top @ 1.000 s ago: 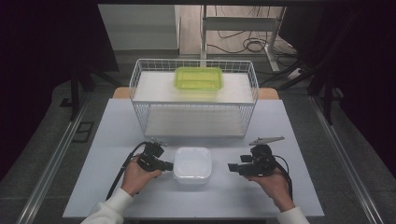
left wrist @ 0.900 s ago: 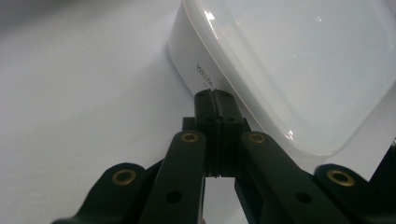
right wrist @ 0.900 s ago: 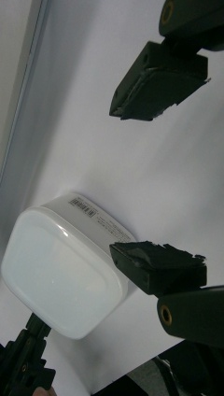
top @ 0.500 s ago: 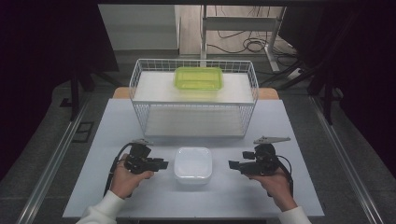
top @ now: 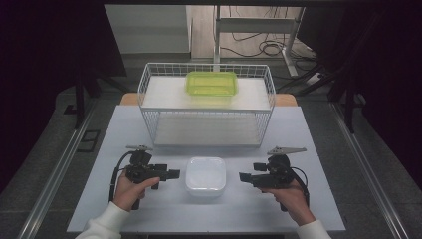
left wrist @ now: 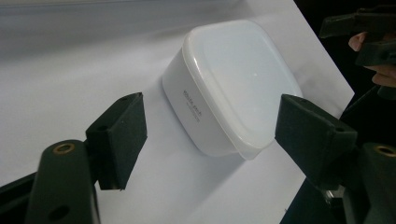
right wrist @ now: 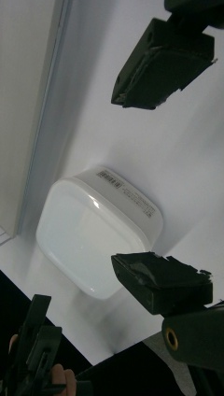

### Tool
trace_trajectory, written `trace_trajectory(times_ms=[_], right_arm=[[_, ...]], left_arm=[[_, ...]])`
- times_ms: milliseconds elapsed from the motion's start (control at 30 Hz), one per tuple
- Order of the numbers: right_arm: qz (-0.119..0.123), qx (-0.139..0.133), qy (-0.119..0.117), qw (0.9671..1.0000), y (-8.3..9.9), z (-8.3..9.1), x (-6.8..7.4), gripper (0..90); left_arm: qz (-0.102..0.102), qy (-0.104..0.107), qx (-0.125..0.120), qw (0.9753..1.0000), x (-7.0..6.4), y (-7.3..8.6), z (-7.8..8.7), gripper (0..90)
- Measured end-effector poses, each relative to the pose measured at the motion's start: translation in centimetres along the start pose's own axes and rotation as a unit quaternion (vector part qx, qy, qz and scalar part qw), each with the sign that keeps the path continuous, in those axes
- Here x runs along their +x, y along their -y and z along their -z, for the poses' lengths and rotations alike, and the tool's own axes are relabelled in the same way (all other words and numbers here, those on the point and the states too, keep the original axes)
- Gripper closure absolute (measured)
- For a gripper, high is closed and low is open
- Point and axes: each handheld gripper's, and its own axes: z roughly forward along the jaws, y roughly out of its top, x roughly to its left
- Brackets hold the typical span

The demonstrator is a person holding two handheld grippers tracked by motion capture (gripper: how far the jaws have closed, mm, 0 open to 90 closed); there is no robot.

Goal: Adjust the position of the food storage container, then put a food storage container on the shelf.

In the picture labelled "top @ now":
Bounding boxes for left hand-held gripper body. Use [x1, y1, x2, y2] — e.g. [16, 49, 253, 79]
[124, 143, 169, 191]

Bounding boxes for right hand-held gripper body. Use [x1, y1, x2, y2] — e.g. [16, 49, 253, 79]
[251, 145, 309, 190]

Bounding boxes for white square bowl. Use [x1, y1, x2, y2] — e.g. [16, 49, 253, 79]
[184, 156, 228, 198]

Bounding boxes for white wire shelf rack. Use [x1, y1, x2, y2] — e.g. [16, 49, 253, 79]
[136, 62, 277, 148]

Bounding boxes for green plastic container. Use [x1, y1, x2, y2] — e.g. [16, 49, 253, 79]
[184, 71, 240, 98]

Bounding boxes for person's left hand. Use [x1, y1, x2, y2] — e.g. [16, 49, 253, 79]
[111, 170, 161, 213]

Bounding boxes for person's right hand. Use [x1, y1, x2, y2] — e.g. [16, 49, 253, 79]
[259, 184, 317, 227]

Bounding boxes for wooden table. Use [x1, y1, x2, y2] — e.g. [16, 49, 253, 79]
[119, 92, 299, 108]

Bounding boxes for black stand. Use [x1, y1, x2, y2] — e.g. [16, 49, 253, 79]
[326, 71, 367, 134]
[73, 71, 128, 129]

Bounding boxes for white power strip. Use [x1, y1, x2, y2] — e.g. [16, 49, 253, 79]
[304, 72, 323, 87]

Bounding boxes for white cabinet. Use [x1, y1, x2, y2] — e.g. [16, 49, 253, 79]
[104, 4, 194, 55]

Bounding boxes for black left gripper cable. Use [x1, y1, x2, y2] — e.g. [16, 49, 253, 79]
[107, 150, 135, 204]

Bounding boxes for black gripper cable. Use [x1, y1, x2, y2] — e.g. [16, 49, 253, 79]
[290, 165, 312, 207]
[107, 150, 135, 204]

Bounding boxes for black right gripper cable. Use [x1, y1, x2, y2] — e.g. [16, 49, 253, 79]
[290, 165, 312, 207]

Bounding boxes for metal floor rail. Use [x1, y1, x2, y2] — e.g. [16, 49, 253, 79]
[17, 99, 98, 239]
[328, 102, 410, 239]

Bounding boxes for black floor cables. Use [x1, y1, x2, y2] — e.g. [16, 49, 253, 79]
[220, 5, 319, 73]

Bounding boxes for white metal desk frame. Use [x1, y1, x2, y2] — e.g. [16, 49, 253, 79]
[213, 5, 307, 78]

